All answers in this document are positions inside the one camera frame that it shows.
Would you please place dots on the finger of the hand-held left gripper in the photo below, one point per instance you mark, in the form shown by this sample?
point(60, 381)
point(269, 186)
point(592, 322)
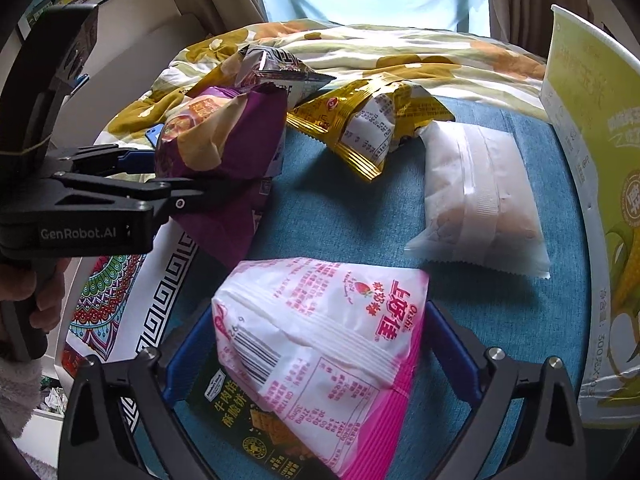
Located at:
point(135, 161)
point(165, 195)

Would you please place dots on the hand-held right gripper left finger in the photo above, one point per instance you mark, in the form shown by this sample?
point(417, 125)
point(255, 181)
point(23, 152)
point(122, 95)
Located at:
point(192, 350)

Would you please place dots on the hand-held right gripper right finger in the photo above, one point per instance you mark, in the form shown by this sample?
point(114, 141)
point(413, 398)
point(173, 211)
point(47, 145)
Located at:
point(452, 355)

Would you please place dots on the purple snack packet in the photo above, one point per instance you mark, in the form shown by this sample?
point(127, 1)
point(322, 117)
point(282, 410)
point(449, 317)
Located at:
point(225, 130)

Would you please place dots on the white and pink snack packet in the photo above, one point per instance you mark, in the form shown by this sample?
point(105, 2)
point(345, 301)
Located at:
point(310, 320)

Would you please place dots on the green cardboard box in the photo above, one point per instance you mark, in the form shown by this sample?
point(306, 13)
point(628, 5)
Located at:
point(600, 160)

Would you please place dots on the person's left forearm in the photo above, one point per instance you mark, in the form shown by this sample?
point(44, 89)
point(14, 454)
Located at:
point(17, 395)

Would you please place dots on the person's left hand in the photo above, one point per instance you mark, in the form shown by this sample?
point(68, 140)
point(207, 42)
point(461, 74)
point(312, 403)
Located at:
point(47, 290)

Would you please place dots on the blue and white gadget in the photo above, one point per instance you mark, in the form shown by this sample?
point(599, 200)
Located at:
point(80, 83)

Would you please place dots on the blue phone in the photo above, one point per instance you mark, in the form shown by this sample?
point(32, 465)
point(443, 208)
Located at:
point(153, 136)

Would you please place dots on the dark green cracker packet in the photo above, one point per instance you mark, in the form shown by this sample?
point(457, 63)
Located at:
point(235, 425)

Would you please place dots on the grey bed headboard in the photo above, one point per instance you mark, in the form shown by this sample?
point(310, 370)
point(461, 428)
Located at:
point(140, 60)

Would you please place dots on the translucent pinkish snack packet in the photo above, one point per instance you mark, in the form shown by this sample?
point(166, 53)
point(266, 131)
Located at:
point(480, 190)

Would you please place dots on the silver and orange snack packet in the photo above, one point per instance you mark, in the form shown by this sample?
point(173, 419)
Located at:
point(280, 67)

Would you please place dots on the teal fabric table cover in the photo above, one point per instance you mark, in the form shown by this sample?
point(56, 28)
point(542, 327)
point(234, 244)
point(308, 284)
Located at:
point(350, 210)

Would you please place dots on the gold snack packet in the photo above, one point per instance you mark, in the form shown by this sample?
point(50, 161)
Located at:
point(345, 135)

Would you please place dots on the floral duvet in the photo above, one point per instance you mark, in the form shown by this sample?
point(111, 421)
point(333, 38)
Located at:
point(400, 45)

